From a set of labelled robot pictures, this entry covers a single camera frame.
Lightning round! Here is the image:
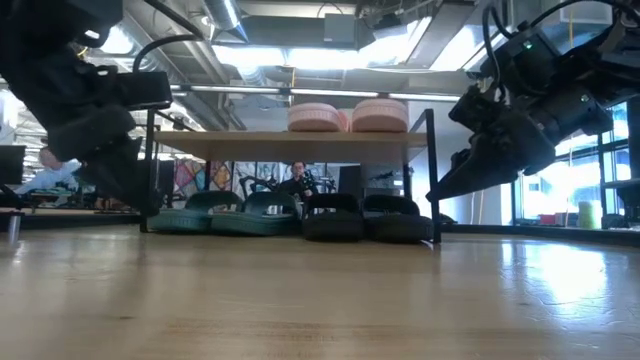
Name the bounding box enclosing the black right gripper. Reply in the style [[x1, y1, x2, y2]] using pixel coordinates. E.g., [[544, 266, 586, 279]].
[[426, 74, 616, 202]]

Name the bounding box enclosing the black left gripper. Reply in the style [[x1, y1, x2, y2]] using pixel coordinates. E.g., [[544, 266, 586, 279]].
[[0, 47, 164, 217]]

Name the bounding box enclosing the pink rubber slide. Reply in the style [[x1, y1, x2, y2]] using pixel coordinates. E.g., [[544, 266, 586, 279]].
[[349, 98, 410, 134], [287, 102, 346, 133]]

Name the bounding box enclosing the wooden shelf with black legs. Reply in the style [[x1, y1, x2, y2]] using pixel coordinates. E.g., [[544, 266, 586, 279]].
[[139, 107, 444, 246]]

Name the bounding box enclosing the person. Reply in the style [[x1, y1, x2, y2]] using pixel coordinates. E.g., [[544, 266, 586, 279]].
[[277, 160, 321, 204], [14, 145, 84, 196]]

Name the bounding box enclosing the large glass window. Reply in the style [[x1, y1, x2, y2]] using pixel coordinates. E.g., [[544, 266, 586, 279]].
[[514, 99, 631, 226]]

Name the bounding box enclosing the black background monitor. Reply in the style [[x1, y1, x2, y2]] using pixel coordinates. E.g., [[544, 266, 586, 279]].
[[0, 144, 26, 186]]

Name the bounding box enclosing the yellow-green cylinder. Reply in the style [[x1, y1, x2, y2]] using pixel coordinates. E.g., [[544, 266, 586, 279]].
[[577, 201, 599, 230]]

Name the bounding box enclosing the black background cabinet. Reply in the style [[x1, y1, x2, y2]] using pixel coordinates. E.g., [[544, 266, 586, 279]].
[[338, 164, 364, 199]]

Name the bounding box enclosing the long grey overhead pipe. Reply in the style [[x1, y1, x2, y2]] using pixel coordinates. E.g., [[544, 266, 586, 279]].
[[169, 83, 461, 103]]

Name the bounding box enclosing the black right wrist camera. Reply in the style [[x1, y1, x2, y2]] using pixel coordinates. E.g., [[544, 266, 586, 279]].
[[448, 85, 504, 135]]

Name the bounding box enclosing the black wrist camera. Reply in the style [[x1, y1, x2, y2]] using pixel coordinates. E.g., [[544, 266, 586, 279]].
[[117, 71, 174, 111], [448, 85, 504, 135]]

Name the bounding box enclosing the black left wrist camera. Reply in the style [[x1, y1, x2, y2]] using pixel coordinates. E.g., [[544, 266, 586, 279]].
[[117, 71, 174, 111]]

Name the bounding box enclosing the colourful wall art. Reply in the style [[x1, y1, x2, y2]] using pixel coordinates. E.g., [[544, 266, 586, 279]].
[[172, 159, 234, 201]]

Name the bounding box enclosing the black metal table frame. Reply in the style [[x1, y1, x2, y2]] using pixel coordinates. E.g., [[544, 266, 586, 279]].
[[0, 208, 640, 247]]

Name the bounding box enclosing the black left wrist camera cable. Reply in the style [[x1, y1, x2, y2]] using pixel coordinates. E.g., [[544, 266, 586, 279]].
[[132, 33, 204, 74]]

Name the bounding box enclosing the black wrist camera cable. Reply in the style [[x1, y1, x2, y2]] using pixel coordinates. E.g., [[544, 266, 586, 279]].
[[132, 33, 204, 74], [481, 2, 516, 81]]

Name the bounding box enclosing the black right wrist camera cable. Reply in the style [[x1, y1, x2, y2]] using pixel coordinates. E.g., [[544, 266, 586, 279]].
[[481, 2, 516, 81]]

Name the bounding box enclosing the silver ventilation duct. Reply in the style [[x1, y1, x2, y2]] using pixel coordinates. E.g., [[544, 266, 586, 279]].
[[199, 0, 251, 46]]

